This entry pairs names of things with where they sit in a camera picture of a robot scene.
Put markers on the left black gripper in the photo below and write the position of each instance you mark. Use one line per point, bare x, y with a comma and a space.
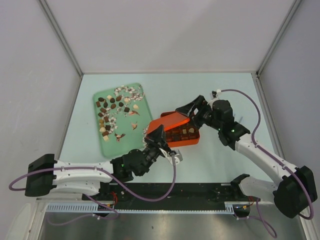
157, 139

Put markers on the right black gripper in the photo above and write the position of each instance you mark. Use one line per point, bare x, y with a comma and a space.
200, 104

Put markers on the white swirl oval chocolate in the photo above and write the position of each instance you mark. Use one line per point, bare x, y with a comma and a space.
191, 130

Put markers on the orange box lid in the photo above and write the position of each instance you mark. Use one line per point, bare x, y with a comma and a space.
169, 122

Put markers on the orange chocolate box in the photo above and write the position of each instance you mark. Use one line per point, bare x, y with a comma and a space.
175, 137

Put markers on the green floral tray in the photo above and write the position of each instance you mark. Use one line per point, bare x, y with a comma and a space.
126, 130

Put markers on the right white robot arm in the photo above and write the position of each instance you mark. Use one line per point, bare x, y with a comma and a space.
292, 189

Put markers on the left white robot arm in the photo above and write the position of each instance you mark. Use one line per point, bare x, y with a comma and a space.
47, 174

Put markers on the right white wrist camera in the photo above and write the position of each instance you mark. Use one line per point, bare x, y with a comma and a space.
215, 94

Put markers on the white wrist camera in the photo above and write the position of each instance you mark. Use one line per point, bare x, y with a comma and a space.
174, 157
215, 94

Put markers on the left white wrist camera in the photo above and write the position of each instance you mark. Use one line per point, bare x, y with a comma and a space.
174, 157

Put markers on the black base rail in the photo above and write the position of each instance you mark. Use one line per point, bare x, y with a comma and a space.
183, 197

